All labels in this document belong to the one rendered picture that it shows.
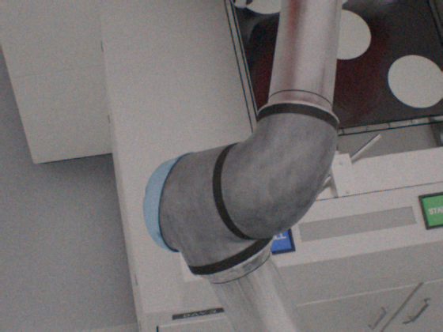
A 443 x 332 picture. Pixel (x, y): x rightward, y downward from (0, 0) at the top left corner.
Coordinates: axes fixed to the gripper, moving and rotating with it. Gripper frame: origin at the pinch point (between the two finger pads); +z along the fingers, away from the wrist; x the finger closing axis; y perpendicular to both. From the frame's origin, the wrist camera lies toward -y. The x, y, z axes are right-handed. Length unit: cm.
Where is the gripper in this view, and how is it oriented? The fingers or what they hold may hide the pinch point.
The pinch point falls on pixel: (235, 3)
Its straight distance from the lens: 167.0
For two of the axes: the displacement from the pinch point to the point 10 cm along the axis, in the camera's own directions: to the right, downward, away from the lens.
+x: -6.1, -7.4, 2.9
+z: -0.5, 4.0, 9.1
